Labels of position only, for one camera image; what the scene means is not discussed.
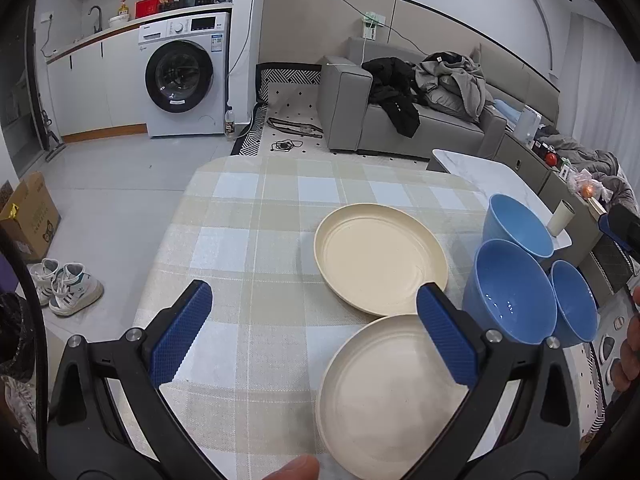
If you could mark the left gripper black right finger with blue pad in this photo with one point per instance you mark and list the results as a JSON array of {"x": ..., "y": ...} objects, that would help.
[{"x": 519, "y": 418}]

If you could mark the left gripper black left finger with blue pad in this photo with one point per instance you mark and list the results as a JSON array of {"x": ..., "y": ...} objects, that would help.
[{"x": 108, "y": 418}]

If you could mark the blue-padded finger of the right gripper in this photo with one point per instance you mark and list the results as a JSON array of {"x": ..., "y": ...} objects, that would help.
[{"x": 605, "y": 228}]

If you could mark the small blue bowl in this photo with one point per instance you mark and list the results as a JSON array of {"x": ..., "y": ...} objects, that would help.
[{"x": 577, "y": 311}]

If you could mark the light blue bowl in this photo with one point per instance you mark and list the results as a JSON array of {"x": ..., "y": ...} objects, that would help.
[{"x": 508, "y": 219}]

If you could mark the medium blue bowl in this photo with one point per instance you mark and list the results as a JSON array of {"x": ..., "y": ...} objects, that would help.
[{"x": 508, "y": 291}]

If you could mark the large beige plate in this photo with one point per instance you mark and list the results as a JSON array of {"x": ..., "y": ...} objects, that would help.
[{"x": 385, "y": 398}]

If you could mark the cream yellow plate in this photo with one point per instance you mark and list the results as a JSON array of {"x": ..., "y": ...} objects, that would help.
[{"x": 376, "y": 257}]

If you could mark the person's right hand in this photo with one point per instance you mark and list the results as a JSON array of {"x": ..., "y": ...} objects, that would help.
[{"x": 627, "y": 368}]

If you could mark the person's left hand thumb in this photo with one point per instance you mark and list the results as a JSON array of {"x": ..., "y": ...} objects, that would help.
[{"x": 304, "y": 467}]

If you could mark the grey low cabinet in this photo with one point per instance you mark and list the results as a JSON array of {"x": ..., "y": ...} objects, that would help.
[{"x": 602, "y": 264}]

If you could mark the orange fruit in bag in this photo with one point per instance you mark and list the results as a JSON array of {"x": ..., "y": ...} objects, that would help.
[{"x": 588, "y": 191}]

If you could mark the cream tumbler cup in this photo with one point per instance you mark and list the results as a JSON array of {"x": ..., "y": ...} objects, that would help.
[{"x": 562, "y": 216}]

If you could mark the grey blanket on bed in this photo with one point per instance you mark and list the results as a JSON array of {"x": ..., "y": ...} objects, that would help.
[{"x": 602, "y": 165}]

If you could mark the red apple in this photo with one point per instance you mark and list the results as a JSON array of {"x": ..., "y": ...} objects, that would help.
[{"x": 551, "y": 159}]

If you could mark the white humidifier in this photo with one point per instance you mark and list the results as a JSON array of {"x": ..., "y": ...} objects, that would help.
[{"x": 527, "y": 125}]

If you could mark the white marble coffee table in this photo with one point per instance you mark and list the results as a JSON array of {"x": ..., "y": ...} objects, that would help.
[{"x": 490, "y": 178}]

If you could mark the white sneaker right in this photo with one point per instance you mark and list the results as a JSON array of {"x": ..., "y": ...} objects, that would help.
[{"x": 73, "y": 290}]

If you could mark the white sneaker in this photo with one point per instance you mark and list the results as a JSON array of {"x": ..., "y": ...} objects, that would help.
[
  {"x": 43, "y": 275},
  {"x": 73, "y": 290}
]

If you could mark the white sneaker left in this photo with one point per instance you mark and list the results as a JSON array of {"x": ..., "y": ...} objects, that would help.
[{"x": 43, "y": 275}]

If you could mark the grey hooded jacket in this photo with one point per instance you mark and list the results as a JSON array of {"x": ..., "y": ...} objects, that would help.
[{"x": 451, "y": 83}]

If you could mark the cardboard box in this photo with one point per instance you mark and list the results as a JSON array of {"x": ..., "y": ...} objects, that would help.
[{"x": 30, "y": 218}]

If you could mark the black jacket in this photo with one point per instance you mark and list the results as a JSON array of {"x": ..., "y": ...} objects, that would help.
[{"x": 391, "y": 89}]

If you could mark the plaid beige tablecloth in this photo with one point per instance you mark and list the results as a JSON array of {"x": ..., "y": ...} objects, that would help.
[{"x": 245, "y": 391}]

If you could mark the grey sofa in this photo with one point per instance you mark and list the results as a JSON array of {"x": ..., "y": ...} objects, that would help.
[{"x": 508, "y": 79}]

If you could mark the plastic water bottle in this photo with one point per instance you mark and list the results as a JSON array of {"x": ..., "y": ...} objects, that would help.
[{"x": 229, "y": 123}]

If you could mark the white kitchen cabinets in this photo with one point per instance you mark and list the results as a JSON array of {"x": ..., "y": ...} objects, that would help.
[{"x": 96, "y": 90}]

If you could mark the white washing machine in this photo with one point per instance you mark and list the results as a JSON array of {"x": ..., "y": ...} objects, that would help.
[{"x": 185, "y": 66}]

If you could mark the wall power socket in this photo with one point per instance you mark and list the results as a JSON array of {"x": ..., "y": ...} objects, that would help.
[{"x": 371, "y": 22}]

